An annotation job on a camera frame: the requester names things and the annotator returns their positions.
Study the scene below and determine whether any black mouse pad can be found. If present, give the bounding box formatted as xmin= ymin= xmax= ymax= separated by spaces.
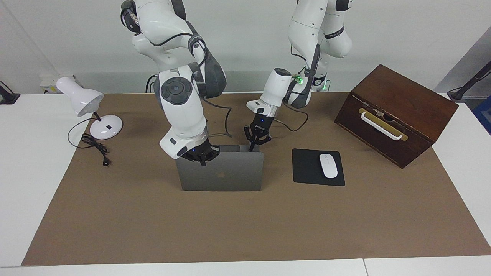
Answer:
xmin=292 ymin=148 xmax=346 ymax=187

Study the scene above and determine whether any black stand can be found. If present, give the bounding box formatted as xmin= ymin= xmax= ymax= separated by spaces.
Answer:
xmin=447 ymin=61 xmax=491 ymax=102

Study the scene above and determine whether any brown table mat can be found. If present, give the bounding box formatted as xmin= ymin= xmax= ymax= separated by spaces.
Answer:
xmin=21 ymin=92 xmax=491 ymax=266

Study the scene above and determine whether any grey laptop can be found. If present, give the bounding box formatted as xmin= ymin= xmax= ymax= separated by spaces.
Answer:
xmin=176 ymin=145 xmax=264 ymax=192

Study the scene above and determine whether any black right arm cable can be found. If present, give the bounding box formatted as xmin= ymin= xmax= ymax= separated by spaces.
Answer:
xmin=199 ymin=96 xmax=233 ymax=138

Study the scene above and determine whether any black lamp power cable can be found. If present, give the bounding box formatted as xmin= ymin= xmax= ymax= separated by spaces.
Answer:
xmin=68 ymin=118 xmax=112 ymax=167

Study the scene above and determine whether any white computer mouse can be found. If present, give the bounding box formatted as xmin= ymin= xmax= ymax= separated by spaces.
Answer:
xmin=320 ymin=154 xmax=338 ymax=179

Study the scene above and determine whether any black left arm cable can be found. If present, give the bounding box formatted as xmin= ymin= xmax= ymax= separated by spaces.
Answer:
xmin=273 ymin=103 xmax=309 ymax=132

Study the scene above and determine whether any dark brown wooden box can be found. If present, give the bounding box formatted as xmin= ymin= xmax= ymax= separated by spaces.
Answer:
xmin=334 ymin=64 xmax=459 ymax=169

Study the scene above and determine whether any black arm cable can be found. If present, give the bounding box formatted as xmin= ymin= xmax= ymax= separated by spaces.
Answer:
xmin=273 ymin=103 xmax=309 ymax=132
xmin=199 ymin=96 xmax=233 ymax=138

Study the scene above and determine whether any black clamp mount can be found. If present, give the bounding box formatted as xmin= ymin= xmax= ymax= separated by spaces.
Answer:
xmin=0 ymin=80 xmax=20 ymax=105

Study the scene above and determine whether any blue crate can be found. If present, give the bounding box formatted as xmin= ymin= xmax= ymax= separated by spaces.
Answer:
xmin=473 ymin=96 xmax=491 ymax=135

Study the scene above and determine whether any white desk lamp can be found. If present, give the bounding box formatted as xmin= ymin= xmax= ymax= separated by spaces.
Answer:
xmin=56 ymin=77 xmax=123 ymax=140

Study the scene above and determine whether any white box handle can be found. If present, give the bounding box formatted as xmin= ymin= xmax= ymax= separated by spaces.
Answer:
xmin=361 ymin=112 xmax=403 ymax=141

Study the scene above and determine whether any brass handle plate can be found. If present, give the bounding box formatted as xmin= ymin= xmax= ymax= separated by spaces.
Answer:
xmin=359 ymin=108 xmax=408 ymax=141

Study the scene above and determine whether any black base cable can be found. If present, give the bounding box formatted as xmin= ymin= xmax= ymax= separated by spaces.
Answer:
xmin=145 ymin=74 xmax=160 ymax=93

